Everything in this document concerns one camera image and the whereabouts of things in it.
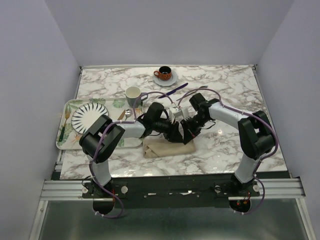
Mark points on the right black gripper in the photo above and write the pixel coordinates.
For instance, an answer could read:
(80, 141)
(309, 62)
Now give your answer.
(189, 133)

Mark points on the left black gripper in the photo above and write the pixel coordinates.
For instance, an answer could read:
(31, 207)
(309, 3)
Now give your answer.
(173, 134)

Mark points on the beige cloth napkin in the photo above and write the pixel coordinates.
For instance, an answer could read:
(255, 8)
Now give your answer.
(159, 147)

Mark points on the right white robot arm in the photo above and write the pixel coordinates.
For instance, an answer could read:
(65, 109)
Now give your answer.
(257, 138)

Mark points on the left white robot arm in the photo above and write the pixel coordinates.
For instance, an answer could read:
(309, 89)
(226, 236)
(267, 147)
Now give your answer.
(101, 139)

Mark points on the silver fork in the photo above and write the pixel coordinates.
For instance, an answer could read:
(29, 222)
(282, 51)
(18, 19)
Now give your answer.
(192, 92)

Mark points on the purple knife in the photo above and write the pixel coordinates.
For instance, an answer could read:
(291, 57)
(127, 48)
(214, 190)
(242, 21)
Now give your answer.
(173, 91)

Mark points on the silver spoon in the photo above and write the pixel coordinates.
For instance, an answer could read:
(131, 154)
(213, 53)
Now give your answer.
(128, 113)

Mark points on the rose gold knife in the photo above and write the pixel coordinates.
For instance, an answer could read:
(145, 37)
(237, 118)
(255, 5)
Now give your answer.
(121, 115)

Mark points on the grey and cream mug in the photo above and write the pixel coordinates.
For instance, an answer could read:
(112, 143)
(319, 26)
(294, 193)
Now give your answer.
(135, 96)

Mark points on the brown coffee cup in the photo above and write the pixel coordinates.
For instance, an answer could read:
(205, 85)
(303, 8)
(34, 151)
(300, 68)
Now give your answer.
(164, 73)

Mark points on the white plate with blue stripes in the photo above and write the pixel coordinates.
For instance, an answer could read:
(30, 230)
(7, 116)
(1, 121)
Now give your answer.
(85, 115)

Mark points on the white tray with leaf print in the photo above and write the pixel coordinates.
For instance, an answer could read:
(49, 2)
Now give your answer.
(71, 138)

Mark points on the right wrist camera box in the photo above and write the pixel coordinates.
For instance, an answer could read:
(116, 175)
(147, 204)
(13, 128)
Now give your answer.
(185, 113)

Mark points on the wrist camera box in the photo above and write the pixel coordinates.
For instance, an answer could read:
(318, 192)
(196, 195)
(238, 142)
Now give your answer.
(185, 113)
(174, 112)

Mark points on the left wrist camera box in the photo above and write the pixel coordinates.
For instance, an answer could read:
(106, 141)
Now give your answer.
(174, 112)

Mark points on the aluminium frame rail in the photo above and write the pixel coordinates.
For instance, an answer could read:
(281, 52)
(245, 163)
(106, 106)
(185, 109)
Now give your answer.
(65, 190)

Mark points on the gold fork with green handle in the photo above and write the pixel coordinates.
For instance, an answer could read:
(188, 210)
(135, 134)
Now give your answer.
(67, 115)

